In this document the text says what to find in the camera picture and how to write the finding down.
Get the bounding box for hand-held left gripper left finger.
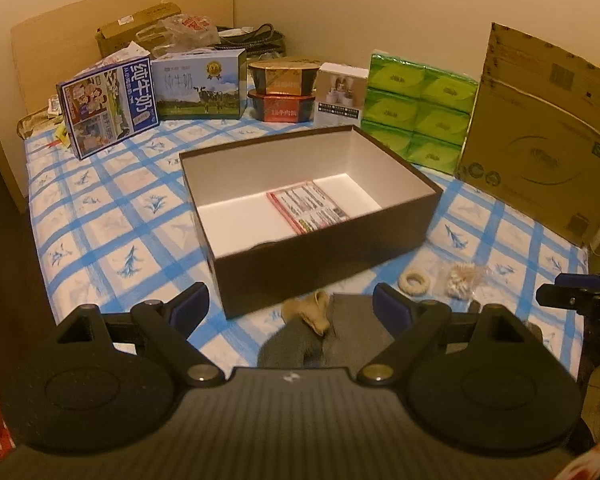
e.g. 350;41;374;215
55;282;227;389

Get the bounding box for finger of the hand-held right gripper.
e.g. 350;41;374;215
535;272;600;312

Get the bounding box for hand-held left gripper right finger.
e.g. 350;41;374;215
357;282;544;387

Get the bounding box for grey towel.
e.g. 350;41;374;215
256;294;396;368

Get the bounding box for dark brown box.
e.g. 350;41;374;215
179;125;445;320

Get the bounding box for clear bag of cotton swabs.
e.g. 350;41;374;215
440;262;486;303

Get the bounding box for blue checkered bed sheet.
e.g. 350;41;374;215
24;105;588;376

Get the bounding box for red printed leaflet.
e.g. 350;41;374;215
266;181;350;235

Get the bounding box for large flat cardboard box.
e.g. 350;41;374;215
455;22;600;248

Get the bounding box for green tissue packs bundle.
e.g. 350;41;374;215
360;50;480;177

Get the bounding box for blue illustrated milk carton box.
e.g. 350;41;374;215
56;55;160;161

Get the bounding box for red hexagonal gift box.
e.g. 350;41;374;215
247;91;316;123

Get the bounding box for blue cow milk carton box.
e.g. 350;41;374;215
151;50;247;121

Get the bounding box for white product box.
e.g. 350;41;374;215
314;62;370;127

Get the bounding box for beige woven bag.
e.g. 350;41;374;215
17;107;63;138

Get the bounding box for gold hexagonal gift box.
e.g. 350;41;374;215
247;58;322;97

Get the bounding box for white printed papers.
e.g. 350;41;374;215
87;42;151;68

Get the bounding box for clear plastic bag red print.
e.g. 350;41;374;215
135;14;222;58

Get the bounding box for open brown cardboard box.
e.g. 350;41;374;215
96;2;183;58

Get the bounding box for wooden headboard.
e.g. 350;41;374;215
10;0;236;116

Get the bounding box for white tape ring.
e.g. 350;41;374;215
397;271;433;297

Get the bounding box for black bag with rope handles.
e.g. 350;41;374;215
215;24;287;61

